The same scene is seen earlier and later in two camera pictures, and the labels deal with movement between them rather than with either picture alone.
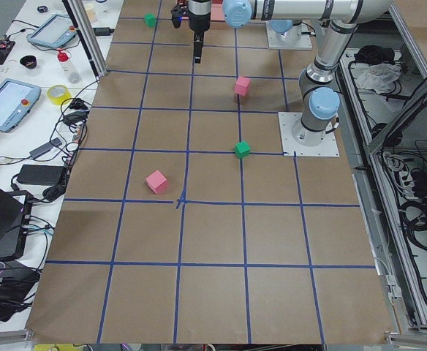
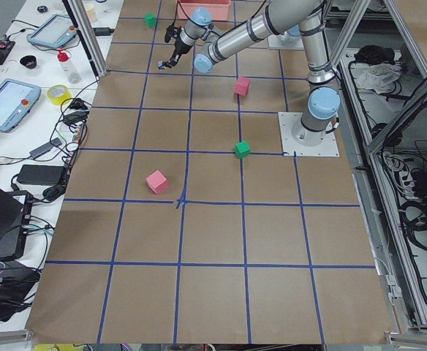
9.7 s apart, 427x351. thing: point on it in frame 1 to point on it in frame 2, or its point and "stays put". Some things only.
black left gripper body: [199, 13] to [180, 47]
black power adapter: [40, 174] stays put
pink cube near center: [242, 85] stays put
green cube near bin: [150, 20] stays put
